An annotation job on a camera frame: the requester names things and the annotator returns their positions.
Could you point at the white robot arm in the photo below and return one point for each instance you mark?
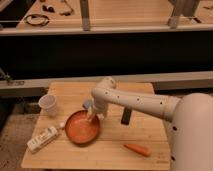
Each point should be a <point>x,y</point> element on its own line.
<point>191,119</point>

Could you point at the metal clamp bracket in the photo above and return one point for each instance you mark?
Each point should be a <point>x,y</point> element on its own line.
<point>8,79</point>

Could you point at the black rectangular block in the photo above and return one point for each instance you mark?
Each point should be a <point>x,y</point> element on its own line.
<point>126,116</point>

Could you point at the clear plastic cup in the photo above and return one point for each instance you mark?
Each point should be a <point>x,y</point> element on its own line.
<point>48,104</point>

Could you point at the orange ceramic bowl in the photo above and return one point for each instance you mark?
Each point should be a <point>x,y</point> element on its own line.
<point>80,130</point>

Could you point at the grey angled metal post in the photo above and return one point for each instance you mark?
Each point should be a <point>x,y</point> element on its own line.
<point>187,8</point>

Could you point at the orange carrot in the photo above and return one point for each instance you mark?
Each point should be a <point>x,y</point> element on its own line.
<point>138,149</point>

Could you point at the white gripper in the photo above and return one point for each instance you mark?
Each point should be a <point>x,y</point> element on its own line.
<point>94,107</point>

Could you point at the white plastic bottle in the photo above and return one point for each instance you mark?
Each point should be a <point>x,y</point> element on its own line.
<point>45,137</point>

